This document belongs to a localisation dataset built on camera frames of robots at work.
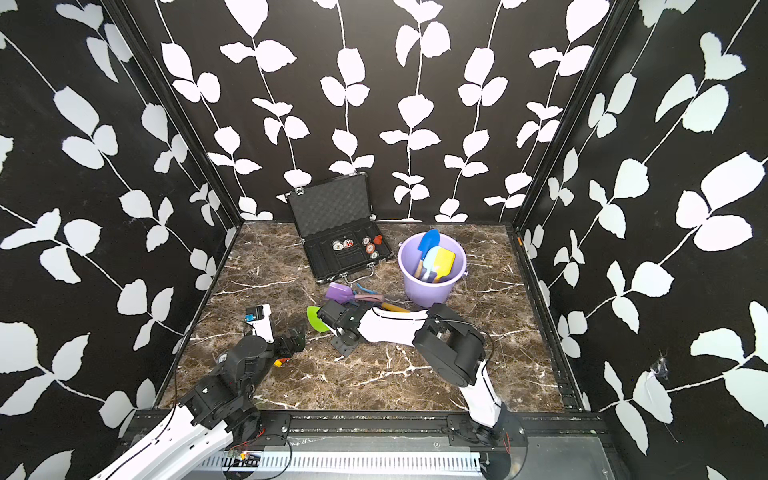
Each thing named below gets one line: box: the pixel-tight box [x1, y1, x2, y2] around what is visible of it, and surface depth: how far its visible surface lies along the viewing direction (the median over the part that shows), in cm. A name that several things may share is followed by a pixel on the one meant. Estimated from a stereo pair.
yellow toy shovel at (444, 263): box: [434, 248, 456, 283], surface depth 97 cm
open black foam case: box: [287, 172, 393, 284], surface depth 111 cm
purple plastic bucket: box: [398, 231, 469, 307], surface depth 97 cm
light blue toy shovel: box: [422, 246, 439, 281], surface depth 98 cm
